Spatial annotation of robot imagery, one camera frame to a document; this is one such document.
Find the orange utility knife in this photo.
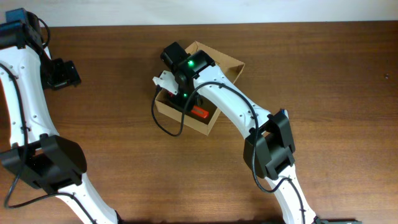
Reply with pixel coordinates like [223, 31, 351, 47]
[191, 105, 209, 119]

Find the brown cardboard box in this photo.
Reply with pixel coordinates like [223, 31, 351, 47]
[152, 41, 245, 135]

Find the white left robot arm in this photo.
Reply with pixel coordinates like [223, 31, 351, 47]
[1, 8, 122, 224]

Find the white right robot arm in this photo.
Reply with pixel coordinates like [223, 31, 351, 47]
[154, 42, 321, 223]

